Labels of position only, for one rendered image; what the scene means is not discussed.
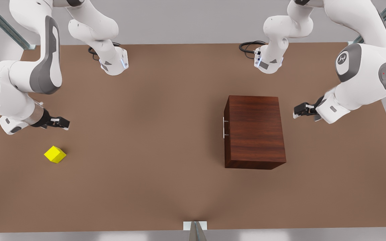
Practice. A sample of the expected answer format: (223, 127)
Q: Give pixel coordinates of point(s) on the silver frame post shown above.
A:
(3, 23)
(379, 21)
(196, 231)

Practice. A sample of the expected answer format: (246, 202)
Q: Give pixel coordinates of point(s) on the yellow cube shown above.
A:
(55, 154)

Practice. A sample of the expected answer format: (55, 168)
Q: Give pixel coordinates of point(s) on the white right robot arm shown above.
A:
(18, 83)

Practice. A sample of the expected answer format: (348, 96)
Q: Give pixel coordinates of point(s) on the dark wooden drawer cabinet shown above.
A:
(255, 132)

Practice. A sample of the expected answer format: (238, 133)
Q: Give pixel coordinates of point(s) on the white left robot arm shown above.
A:
(364, 70)

